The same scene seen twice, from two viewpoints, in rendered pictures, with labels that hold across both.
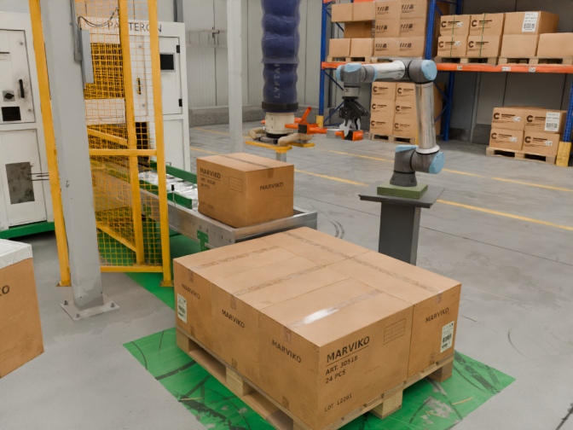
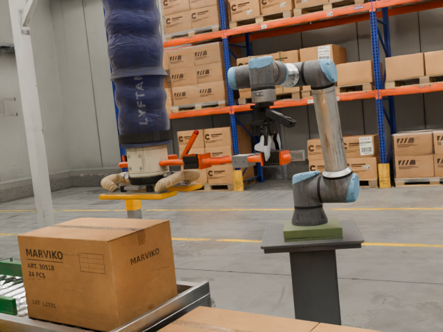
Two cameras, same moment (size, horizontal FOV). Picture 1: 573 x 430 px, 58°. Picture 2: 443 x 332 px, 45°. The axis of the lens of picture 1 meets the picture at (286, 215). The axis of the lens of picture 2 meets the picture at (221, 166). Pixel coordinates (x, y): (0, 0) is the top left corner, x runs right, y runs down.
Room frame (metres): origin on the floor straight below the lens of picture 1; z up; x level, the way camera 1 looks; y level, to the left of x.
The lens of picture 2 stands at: (1.01, 0.38, 1.40)
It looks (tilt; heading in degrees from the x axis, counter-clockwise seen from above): 5 degrees down; 344
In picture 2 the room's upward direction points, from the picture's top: 6 degrees counter-clockwise
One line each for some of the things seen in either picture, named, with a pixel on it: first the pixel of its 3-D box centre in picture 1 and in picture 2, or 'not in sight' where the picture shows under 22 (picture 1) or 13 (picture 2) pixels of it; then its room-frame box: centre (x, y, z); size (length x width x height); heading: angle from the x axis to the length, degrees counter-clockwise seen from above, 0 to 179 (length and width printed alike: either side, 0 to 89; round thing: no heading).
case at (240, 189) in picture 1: (244, 188); (98, 269); (3.55, 0.30, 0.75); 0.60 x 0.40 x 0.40; 40
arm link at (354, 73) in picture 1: (352, 75); (262, 73); (2.85, -0.34, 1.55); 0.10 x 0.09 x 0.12; 135
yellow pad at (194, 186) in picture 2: (291, 139); (164, 184); (3.33, -0.02, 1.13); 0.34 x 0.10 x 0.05; 42
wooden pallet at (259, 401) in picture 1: (308, 348); not in sight; (2.59, -0.13, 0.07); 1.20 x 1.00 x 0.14; 40
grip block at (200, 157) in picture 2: (308, 128); (196, 161); (3.08, -0.12, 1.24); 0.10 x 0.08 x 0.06; 132
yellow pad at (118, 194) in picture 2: (268, 142); (136, 191); (3.21, 0.12, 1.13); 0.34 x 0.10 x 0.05; 42
